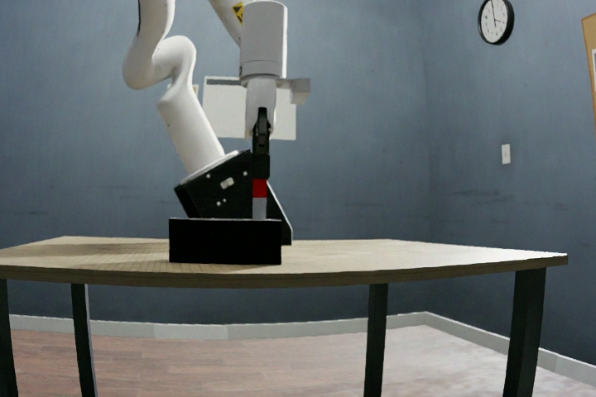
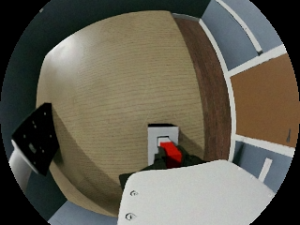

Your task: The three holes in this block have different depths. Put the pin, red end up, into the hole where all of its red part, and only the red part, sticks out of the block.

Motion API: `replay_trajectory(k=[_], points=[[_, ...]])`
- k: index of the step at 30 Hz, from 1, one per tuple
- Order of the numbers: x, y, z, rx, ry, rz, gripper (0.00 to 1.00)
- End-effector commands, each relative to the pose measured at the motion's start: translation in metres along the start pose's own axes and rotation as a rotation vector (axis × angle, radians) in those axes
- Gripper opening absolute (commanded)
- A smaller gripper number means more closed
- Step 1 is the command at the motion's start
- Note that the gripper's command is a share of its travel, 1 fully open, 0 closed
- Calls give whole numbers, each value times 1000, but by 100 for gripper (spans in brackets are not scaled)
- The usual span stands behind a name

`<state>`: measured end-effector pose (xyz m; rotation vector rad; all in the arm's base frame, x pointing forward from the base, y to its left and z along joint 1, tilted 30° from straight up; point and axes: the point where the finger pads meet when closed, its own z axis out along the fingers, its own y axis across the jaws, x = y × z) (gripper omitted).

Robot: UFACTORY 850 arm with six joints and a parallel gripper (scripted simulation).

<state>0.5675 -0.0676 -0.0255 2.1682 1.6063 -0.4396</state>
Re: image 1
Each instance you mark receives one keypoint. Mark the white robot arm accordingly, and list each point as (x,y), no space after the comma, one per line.
(259,30)

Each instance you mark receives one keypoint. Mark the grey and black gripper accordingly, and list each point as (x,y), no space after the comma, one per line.
(260,102)

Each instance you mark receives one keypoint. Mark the red and grey pin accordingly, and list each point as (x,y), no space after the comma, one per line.
(259,198)

